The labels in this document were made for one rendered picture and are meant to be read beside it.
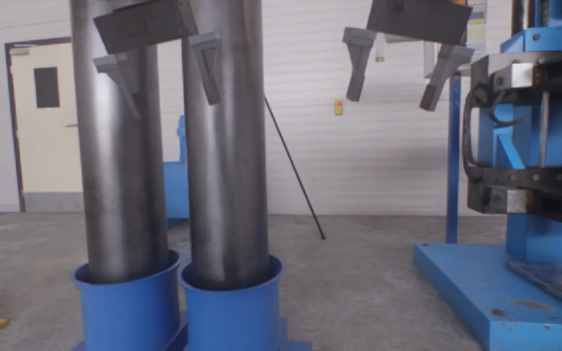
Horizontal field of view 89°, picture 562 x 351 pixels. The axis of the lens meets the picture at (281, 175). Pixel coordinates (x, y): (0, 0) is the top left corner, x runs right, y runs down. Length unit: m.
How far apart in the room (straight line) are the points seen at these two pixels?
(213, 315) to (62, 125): 3.88
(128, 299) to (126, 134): 0.43
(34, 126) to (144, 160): 3.92
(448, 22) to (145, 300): 0.90
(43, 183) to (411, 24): 4.53
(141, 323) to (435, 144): 2.99
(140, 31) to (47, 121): 4.15
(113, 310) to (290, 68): 2.82
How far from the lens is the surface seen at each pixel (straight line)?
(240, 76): 0.73
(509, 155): 1.47
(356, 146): 3.16
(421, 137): 3.29
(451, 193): 2.22
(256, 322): 0.81
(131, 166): 0.85
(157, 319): 0.96
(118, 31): 0.51
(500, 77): 1.45
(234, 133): 0.70
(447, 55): 0.54
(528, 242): 1.90
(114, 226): 0.88
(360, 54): 0.48
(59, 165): 4.50
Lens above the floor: 0.69
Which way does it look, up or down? 5 degrees down
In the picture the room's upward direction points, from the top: 1 degrees counter-clockwise
